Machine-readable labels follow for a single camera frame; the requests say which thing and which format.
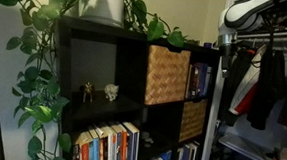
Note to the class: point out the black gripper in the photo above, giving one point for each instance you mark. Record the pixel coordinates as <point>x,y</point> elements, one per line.
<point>226,56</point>

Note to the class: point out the large woven bamboo drawer basket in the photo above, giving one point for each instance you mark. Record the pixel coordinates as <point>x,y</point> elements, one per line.
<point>167,76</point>

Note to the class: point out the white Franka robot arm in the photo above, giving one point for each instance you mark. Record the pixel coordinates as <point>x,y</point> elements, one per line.
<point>244,12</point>

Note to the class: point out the white hardcover book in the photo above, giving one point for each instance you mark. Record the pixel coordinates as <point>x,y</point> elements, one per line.
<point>208,81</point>

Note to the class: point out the dark hanging garment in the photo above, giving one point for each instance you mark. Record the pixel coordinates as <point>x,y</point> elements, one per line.
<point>233,92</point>

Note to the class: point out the white and red jacket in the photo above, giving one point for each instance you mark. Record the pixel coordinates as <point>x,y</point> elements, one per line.
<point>248,86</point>

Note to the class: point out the dark hardcover book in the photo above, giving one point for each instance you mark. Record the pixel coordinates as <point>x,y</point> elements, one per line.
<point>194,81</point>

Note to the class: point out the small purple cup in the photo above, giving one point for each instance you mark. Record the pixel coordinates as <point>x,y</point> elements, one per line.
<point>207,45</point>

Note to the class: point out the orange hanger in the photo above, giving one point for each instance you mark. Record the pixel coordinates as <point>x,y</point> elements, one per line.
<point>250,51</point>

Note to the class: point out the black hanging jacket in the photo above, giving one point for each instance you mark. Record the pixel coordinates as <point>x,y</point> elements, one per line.
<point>266,87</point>

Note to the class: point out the small woven bamboo basket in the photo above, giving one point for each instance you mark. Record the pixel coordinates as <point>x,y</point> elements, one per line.
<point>192,121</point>

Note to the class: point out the metal closet rod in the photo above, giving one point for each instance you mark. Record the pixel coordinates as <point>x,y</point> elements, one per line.
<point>286,39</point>

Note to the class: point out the white closet shelf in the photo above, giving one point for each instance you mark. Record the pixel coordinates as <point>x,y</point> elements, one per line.
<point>286,33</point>

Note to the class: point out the grey flat board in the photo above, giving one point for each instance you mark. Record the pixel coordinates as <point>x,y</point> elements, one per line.
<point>243,148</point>

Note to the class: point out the dark printed box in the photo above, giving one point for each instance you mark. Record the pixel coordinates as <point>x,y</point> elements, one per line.
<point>282,20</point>

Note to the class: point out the dark blue paperback book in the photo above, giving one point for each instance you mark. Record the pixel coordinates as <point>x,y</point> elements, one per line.
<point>186,156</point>

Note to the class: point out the black cube bookshelf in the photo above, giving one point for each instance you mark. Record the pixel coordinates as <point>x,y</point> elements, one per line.
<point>130,72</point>

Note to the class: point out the grey pebble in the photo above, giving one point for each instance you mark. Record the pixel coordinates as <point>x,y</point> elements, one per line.
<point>145,135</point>
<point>147,145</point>
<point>149,140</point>

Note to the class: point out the white elephant figurine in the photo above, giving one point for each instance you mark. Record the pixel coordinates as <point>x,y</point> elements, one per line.
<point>111,91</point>

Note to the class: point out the lower shelf books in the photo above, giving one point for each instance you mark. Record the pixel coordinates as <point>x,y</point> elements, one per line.
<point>132,146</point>

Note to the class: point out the orange spine book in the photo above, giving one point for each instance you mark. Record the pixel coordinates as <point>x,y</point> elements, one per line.
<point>124,147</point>

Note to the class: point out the blue-grey book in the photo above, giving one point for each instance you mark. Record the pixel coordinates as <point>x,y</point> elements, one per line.
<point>118,148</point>

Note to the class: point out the gold animal figurine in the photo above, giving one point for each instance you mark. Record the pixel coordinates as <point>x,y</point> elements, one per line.
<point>88,91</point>

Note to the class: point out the row of books lower left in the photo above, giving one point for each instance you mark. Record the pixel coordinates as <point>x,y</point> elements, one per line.
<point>107,148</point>

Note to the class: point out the white plant pot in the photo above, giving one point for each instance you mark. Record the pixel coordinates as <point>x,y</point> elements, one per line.
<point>103,4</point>

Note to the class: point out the orange-red spine book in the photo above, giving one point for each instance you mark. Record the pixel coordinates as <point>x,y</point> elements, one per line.
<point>85,155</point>

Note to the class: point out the brown paperback book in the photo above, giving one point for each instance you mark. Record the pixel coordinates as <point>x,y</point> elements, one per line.
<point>75,151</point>

